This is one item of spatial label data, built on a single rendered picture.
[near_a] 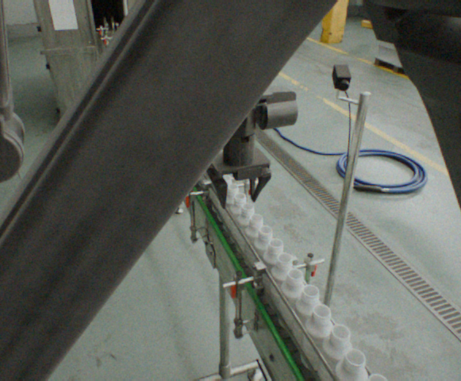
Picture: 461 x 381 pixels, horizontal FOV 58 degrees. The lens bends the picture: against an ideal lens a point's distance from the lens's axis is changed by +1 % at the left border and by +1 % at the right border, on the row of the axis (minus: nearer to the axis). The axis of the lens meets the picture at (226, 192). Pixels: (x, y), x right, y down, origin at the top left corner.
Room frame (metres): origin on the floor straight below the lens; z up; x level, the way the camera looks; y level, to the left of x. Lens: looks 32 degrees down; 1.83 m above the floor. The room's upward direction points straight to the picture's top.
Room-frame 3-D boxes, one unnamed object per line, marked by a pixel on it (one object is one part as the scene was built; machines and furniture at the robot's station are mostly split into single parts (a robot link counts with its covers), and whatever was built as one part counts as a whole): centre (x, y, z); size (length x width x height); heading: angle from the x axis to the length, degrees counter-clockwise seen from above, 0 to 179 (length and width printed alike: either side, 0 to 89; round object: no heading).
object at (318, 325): (0.60, -0.20, 1.08); 0.06 x 0.06 x 0.17
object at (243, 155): (0.66, -0.02, 1.51); 0.10 x 0.07 x 0.07; 110
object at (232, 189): (1.10, -0.02, 1.08); 0.06 x 0.06 x 0.17
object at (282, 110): (0.68, -0.06, 1.60); 0.12 x 0.09 x 0.12; 110
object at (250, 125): (0.66, -0.03, 1.57); 0.07 x 0.06 x 0.07; 110
